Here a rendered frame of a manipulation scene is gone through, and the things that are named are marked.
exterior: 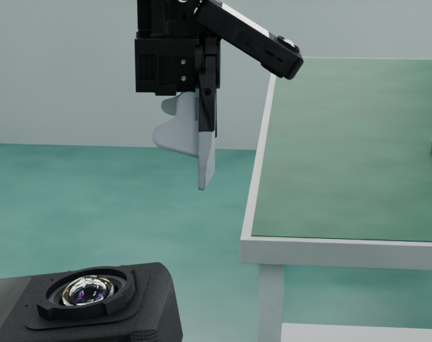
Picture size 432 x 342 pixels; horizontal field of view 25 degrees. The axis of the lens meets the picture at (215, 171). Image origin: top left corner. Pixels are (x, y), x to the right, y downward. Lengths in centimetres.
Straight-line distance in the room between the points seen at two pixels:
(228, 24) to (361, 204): 122
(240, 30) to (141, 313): 70
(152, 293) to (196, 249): 358
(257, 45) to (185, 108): 9
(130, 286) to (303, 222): 174
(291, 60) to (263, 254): 101
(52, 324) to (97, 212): 401
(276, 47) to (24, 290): 69
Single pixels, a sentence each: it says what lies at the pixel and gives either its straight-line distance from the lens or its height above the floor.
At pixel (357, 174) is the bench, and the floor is 75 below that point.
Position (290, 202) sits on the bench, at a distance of 212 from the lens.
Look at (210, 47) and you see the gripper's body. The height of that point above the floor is 128.
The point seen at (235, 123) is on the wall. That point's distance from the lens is 511.
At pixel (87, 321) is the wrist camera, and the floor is 134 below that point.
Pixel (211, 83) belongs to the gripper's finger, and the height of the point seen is 125.
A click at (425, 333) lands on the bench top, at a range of 159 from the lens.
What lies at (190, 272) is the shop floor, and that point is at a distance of 364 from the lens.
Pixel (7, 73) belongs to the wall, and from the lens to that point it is 527.
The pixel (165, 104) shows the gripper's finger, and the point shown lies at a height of 120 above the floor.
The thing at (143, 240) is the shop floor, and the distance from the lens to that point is 395.
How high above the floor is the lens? 145
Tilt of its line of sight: 18 degrees down
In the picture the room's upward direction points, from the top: straight up
